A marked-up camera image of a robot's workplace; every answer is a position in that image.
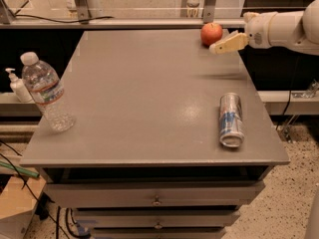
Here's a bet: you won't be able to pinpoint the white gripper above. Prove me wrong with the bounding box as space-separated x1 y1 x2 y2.
209 12 276 55

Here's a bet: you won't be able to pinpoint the red apple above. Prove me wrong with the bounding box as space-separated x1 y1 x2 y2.
200 22 223 46

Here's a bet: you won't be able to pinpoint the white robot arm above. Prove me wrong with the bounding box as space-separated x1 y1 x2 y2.
209 0 319 56

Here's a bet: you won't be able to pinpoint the clear plastic water bottle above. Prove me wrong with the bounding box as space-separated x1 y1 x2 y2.
20 52 76 132

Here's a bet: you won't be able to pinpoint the white pump dispenser bottle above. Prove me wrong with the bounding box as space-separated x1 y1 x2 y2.
6 68 32 103

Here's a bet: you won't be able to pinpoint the silver blue energy drink can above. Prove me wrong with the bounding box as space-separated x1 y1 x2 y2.
219 93 244 148

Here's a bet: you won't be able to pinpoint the grey drawer cabinet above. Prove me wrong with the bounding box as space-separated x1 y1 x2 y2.
22 30 289 239

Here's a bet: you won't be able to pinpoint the green rod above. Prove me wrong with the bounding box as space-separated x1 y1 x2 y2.
0 161 40 178

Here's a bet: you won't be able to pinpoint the cardboard box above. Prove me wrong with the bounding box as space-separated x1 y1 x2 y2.
0 176 37 239

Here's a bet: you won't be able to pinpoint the metal frame post right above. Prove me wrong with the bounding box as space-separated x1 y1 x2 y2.
203 0 216 23

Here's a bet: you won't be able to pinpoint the metal frame post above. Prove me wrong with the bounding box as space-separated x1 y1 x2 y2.
203 0 216 23
74 0 91 24

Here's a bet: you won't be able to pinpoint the black cable on shelf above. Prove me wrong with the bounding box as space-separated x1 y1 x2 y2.
13 13 115 24

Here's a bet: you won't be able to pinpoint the metal frame post left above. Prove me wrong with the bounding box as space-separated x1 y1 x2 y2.
74 0 91 24

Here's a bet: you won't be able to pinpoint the black floor cables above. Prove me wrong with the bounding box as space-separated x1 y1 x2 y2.
0 139 91 239

